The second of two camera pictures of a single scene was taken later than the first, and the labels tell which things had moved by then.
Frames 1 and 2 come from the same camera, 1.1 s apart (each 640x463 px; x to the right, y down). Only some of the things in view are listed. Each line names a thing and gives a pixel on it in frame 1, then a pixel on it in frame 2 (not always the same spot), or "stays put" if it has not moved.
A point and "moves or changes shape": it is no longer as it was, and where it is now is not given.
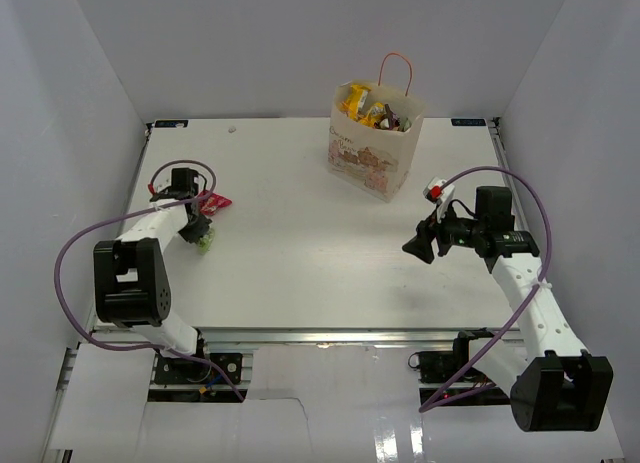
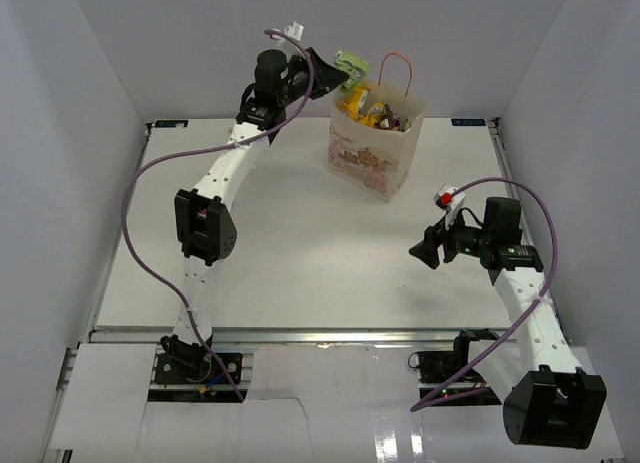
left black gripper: [199, 230] -> [325, 76]
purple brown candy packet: [395, 122] stays put
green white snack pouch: [382, 122] stays put
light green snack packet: [205, 242] moves or changes shape
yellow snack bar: [373, 114] stays put
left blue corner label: [171, 123] stays put
